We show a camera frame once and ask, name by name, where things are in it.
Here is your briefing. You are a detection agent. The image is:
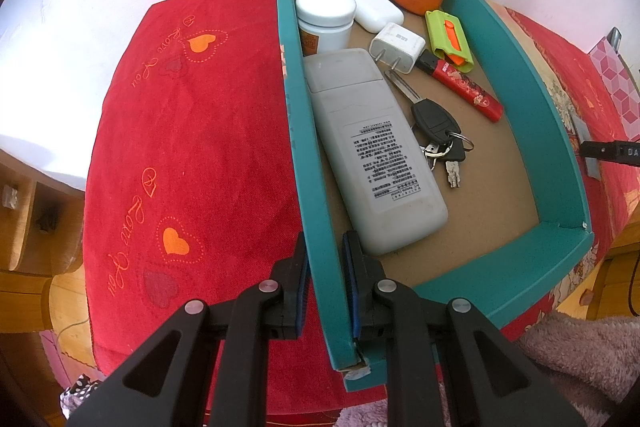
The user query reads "teal cardboard box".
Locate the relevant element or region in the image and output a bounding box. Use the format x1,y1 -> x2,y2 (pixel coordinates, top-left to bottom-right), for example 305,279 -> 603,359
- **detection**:
277,0 -> 593,391

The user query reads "white remote control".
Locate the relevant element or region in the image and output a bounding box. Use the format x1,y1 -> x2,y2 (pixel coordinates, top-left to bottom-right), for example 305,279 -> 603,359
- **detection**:
303,49 -> 448,256

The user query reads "red lighter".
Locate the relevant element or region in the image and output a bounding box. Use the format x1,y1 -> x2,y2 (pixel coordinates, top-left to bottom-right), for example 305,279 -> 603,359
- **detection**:
416,50 -> 503,122

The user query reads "black car key bunch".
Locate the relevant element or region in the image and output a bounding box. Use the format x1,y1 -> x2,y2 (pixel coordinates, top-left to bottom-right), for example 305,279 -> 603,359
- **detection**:
384,69 -> 475,188

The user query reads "green orange utility knife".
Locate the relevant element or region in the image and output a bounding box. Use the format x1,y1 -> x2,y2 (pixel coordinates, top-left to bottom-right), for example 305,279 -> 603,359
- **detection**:
425,10 -> 474,74

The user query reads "white charger plug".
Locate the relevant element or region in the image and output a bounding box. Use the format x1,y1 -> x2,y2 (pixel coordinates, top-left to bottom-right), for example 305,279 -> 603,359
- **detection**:
369,23 -> 426,74

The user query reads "white earbuds case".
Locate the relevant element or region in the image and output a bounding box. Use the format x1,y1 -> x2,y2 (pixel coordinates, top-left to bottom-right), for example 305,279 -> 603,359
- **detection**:
354,0 -> 405,34

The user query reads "white orange medicine jar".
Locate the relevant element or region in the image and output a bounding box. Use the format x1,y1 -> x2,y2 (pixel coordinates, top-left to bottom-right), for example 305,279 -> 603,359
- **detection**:
295,0 -> 356,56

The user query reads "pink patterned box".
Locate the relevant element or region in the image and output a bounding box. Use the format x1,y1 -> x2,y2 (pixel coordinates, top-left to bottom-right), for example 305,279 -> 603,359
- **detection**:
589,37 -> 639,141

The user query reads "metal clip on box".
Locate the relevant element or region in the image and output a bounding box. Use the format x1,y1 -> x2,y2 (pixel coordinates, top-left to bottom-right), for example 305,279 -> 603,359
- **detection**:
606,27 -> 623,52

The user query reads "polka dot cloth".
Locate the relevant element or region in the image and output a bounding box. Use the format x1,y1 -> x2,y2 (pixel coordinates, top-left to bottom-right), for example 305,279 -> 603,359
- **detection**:
60,374 -> 102,419

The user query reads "pink fluffy rug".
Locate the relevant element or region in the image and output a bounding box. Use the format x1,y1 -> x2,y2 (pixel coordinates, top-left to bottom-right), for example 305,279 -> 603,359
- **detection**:
334,311 -> 640,427

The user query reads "red floral bed blanket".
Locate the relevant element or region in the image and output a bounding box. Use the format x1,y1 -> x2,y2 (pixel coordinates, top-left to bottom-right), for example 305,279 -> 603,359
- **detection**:
81,0 -> 640,427

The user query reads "wooden bedside shelf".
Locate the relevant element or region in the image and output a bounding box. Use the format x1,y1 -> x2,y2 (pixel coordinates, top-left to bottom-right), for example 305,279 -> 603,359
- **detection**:
0,148 -> 87,408

